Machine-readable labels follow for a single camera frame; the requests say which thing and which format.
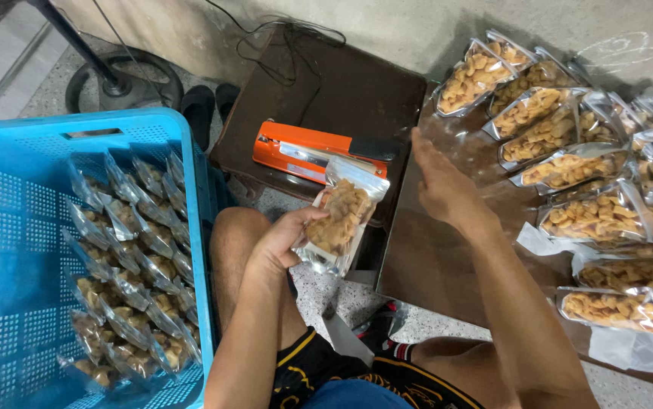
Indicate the person's right hand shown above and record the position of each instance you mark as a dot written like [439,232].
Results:
[446,190]

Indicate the person's left hand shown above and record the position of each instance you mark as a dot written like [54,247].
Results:
[274,243]

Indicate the person's right fingers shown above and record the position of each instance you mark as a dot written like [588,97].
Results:
[424,153]

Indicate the clear snack pouch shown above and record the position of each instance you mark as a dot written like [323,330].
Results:
[341,219]

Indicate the dark brown wooden stool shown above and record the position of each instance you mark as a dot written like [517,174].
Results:
[338,96]

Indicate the low brown wooden table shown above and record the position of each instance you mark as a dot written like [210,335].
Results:
[446,267]

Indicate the orange impulse heat sealer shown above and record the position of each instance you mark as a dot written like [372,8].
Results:
[304,150]

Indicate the white plastic bag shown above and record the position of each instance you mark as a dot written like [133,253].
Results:
[534,241]
[633,352]

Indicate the pile of filled snack bags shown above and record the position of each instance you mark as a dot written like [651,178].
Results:
[582,170]

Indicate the black red sandal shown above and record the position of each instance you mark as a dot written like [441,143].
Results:
[380,328]

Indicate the grey plastic strip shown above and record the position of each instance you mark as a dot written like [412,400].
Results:
[344,338]

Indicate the black slipper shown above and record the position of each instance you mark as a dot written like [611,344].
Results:
[226,99]
[197,113]

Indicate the person's right leg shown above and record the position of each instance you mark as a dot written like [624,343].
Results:
[463,363]

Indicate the person's leg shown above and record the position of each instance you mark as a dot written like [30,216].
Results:
[463,363]
[233,255]

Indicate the person's left leg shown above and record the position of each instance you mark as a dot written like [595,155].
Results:
[233,255]

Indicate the black patterned shorts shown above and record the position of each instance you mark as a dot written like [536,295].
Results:
[326,369]

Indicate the blue shirt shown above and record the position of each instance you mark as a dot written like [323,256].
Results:
[355,396]

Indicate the rows of packed snack pouches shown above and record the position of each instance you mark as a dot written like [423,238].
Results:
[133,267]

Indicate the black fan stand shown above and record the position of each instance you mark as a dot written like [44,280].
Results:
[116,79]

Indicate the blue plastic crate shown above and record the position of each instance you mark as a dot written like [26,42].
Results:
[14,238]

